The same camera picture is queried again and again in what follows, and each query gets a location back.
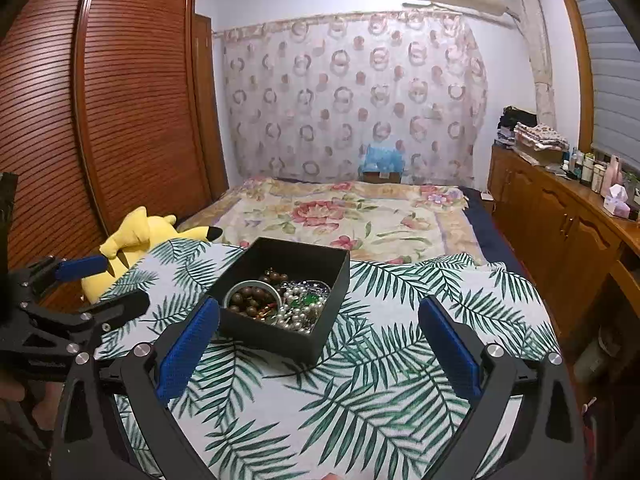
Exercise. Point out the blue plastic bag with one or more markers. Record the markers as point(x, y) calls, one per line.
point(382, 160)

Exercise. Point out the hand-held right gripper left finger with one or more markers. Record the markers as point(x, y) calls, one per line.
point(187, 350)

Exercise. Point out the silver bangle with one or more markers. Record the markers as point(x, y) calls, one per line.
point(237, 285)

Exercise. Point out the person's left forearm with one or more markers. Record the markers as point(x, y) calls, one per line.
point(12, 395)

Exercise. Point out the wooden slatted wardrobe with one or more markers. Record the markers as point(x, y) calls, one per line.
point(125, 110)

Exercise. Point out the cardboard box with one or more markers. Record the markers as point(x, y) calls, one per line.
point(380, 177)

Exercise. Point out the row of toiletry bottles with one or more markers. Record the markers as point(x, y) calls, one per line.
point(597, 172)

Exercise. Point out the pink tissue box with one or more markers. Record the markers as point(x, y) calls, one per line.
point(617, 205)

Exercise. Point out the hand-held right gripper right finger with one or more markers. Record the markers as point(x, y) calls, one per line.
point(452, 350)

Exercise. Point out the navy bed sheet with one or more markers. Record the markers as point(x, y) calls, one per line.
point(495, 230)

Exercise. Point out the wooden cabinet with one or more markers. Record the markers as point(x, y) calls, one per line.
point(550, 220)

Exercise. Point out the pale plastic container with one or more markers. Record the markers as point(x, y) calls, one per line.
point(595, 360)

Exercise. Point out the stack of dark clothes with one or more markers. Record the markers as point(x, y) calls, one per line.
point(507, 125)

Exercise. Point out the yellow plush toy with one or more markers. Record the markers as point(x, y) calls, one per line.
point(135, 235)

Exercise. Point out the leaf print cloth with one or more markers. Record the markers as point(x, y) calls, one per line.
point(375, 385)

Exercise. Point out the black jewelry box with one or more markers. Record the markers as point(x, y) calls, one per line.
point(270, 340)

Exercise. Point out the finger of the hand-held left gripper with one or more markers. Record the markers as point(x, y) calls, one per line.
point(80, 267)
point(120, 305)

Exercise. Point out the floral bedspread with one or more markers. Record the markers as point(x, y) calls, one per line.
point(325, 215)

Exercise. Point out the window blind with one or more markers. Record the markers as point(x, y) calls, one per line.
point(610, 60)

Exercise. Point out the circle pattern curtain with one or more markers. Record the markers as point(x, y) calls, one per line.
point(325, 85)

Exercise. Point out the folded floral cloth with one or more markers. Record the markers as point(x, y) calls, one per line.
point(542, 137)

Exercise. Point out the wrapped wall pipe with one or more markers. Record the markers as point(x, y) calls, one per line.
point(537, 60)

